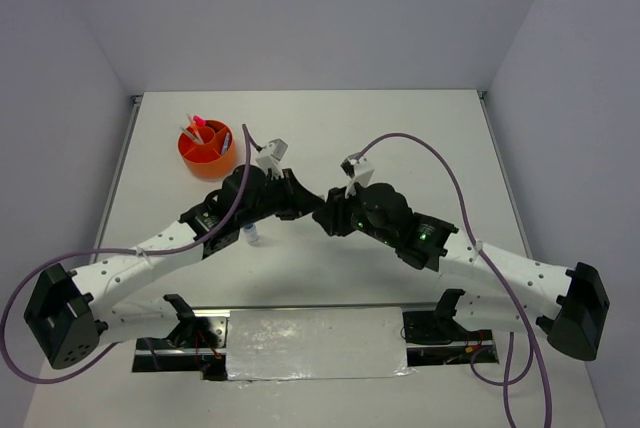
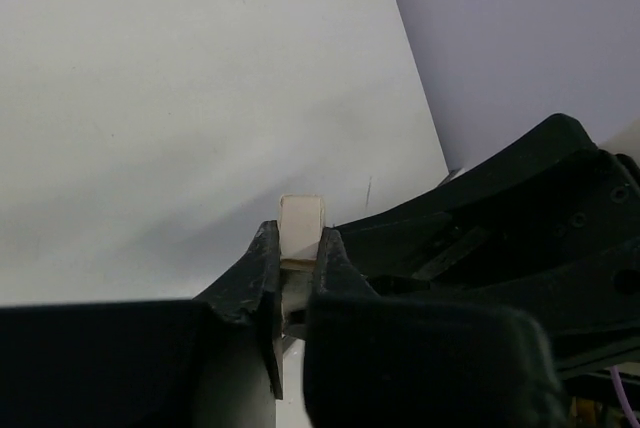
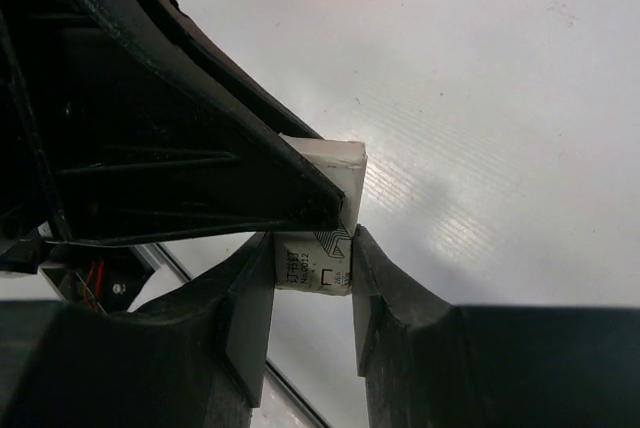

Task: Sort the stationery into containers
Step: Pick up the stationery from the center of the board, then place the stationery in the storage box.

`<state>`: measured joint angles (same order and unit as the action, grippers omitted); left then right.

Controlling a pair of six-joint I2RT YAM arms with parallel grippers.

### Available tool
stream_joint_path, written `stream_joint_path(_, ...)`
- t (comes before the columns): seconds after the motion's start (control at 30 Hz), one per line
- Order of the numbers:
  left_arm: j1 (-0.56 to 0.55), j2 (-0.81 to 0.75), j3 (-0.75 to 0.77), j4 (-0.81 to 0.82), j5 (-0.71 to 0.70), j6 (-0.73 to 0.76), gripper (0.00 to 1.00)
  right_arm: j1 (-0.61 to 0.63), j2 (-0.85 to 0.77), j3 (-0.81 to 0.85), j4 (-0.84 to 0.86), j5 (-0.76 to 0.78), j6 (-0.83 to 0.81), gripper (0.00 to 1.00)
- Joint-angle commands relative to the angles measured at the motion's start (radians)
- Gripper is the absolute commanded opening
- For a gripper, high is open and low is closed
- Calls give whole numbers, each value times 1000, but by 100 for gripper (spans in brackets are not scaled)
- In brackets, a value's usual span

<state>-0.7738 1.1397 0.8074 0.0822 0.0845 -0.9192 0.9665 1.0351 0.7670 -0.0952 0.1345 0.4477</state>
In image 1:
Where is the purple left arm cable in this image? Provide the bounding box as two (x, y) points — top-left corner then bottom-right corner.
(0, 122), (261, 385)

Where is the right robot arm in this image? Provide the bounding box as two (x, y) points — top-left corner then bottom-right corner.
(313, 183), (610, 361)

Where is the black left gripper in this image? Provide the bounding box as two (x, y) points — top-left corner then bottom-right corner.
(237, 168), (323, 228)

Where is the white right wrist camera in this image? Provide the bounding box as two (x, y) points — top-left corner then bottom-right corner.
(341, 155), (374, 198)

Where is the reflective silver front panel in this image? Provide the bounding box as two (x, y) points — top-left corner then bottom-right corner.
(226, 307), (410, 381)

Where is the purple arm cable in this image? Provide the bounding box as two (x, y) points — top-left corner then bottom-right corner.
(0, 122), (261, 385)
(357, 133), (554, 428)

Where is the small blue-capped glue bottle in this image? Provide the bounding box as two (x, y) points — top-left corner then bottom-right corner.
(243, 223), (259, 245)

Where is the black highlighter pink cap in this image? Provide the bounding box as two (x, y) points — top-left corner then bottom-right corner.
(188, 115), (206, 130)

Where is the green clear pen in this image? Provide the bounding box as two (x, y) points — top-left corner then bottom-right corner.
(180, 127), (203, 145)

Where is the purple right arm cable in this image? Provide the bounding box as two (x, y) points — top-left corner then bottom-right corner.
(357, 133), (554, 428)

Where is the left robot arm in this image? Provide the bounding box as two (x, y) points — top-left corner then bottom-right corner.
(24, 165), (324, 370)

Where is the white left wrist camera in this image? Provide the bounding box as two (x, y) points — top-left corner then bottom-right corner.
(256, 138), (288, 178)

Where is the orange round divided container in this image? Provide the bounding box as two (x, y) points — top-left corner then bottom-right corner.
(177, 119), (237, 180)

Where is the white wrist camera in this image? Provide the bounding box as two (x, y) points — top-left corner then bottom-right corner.
(256, 138), (288, 178)
(341, 155), (374, 198)

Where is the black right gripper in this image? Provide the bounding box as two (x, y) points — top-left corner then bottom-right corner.
(309, 177), (396, 247)

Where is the orange slim pen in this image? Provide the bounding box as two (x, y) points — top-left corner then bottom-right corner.
(187, 114), (206, 145)

